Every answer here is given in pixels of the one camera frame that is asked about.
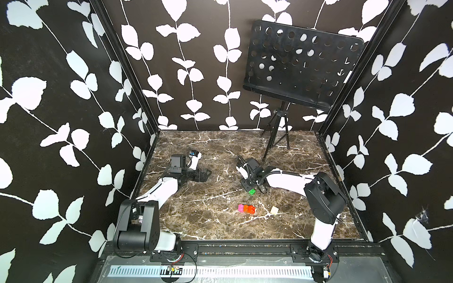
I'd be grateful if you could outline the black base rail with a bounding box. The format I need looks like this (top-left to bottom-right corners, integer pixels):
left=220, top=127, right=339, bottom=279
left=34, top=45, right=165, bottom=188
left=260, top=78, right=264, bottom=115
left=98, top=239, right=389, bottom=265

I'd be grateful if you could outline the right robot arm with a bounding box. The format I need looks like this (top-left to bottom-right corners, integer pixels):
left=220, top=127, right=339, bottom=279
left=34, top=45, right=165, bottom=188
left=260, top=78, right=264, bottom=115
left=236, top=156, right=346, bottom=263

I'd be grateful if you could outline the red lego brick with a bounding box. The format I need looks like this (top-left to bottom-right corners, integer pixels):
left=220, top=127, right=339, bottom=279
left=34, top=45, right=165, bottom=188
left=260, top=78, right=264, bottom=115
left=243, top=205, right=256, bottom=215

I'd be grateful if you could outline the white ruler strip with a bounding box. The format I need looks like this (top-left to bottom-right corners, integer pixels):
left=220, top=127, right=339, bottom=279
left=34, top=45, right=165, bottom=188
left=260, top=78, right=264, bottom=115
left=107, top=265, right=313, bottom=280

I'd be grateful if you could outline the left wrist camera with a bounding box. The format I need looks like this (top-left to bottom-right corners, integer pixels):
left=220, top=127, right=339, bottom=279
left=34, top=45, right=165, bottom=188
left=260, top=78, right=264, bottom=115
left=169, top=150, right=202, bottom=173

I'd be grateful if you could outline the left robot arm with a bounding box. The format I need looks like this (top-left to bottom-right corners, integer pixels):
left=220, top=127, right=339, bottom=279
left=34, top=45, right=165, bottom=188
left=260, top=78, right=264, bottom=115
left=113, top=169, right=212, bottom=252

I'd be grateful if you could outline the black music stand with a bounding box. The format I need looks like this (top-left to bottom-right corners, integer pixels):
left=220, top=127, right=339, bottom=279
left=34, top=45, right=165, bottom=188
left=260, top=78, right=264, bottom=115
left=243, top=20, right=365, bottom=149

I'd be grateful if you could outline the cream lego brick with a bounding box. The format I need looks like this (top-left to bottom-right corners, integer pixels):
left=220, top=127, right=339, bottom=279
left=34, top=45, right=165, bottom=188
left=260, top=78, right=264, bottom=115
left=270, top=206, right=279, bottom=215

